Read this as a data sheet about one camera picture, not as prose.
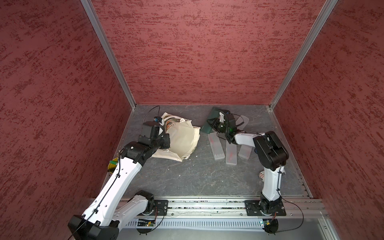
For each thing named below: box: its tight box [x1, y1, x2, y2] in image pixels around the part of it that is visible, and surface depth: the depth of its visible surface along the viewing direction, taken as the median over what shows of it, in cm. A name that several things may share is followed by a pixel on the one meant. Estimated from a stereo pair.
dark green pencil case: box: [200, 106, 220, 134], surface depth 97 cm
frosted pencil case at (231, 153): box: [225, 140, 238, 165], surface depth 94 cm
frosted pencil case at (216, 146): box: [207, 132, 225, 160], surface depth 97 cm
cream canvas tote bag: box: [151, 112, 201, 162], surface depth 94 cm
